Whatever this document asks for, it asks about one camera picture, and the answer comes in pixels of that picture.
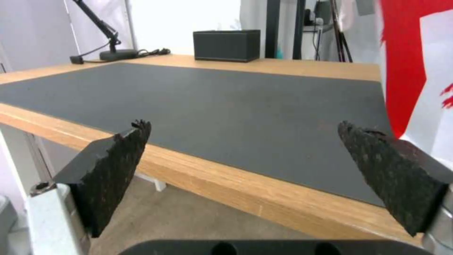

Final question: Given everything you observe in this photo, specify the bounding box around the black vertical pole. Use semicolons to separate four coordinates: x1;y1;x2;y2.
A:
265;0;306;60

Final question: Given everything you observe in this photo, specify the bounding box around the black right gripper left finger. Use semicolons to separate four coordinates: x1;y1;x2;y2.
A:
25;119;152;255

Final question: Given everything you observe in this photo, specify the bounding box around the white desk leg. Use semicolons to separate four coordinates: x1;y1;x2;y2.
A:
137;171;167;192

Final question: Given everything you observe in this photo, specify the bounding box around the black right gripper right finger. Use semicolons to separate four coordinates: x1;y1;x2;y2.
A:
338;121;453;255

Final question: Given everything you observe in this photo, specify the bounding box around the dark grey desk mat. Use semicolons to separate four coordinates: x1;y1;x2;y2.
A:
0;62;394;207

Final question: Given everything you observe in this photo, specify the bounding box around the wooden desk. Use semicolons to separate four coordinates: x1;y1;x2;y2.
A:
0;54;425;245

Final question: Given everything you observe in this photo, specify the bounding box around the black power cable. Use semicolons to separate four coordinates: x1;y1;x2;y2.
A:
136;47;171;57

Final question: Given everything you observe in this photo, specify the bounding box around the black tripod stand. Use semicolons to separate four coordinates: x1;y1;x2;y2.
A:
327;0;354;63

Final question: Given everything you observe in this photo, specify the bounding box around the black tissue box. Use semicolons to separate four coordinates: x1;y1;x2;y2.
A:
193;29;262;63

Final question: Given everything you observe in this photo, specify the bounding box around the black desk lamp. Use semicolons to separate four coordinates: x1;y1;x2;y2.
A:
69;0;139;65

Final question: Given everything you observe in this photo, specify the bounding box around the red and white takeout bag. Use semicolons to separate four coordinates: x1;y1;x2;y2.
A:
372;0;453;164

